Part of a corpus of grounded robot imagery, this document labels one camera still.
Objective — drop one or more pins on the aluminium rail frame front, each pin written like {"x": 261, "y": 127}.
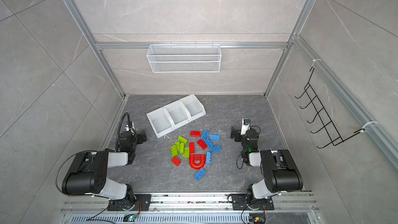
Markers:
{"x": 193, "y": 208}

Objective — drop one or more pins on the blue lego brick small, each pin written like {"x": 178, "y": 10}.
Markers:
{"x": 208, "y": 158}

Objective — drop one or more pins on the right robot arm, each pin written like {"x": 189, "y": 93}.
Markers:
{"x": 279, "y": 172}

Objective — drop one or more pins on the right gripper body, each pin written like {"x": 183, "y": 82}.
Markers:
{"x": 236, "y": 133}

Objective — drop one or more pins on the green lego brick cluster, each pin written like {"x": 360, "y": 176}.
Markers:
{"x": 182, "y": 148}

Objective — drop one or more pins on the red lego brick angled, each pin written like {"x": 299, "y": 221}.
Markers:
{"x": 202, "y": 144}

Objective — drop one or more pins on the blue lego brick front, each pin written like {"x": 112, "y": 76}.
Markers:
{"x": 199, "y": 174}

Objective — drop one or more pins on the black wire hook rack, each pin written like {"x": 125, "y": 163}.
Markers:
{"x": 327, "y": 124}

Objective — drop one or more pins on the red lego brick middle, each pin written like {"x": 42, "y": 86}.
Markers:
{"x": 191, "y": 147}

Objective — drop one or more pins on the white three-compartment bin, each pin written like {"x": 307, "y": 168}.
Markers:
{"x": 175, "y": 115}

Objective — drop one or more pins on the red arch lego piece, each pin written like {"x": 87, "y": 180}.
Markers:
{"x": 197, "y": 161}

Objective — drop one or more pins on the white wire mesh basket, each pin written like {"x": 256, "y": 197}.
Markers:
{"x": 184, "y": 58}

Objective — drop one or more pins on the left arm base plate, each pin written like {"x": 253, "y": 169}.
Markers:
{"x": 138, "y": 202}

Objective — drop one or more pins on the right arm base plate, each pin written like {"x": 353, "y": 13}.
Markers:
{"x": 242, "y": 202}

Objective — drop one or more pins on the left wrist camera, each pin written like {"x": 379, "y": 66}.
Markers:
{"x": 130, "y": 127}

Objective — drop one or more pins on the red lego brick top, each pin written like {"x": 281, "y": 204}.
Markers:
{"x": 195, "y": 133}

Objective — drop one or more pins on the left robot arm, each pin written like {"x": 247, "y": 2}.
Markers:
{"x": 87, "y": 175}

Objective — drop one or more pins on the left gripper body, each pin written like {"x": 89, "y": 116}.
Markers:
{"x": 140, "y": 137}

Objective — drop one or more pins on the red small lego brick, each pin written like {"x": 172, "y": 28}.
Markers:
{"x": 176, "y": 161}

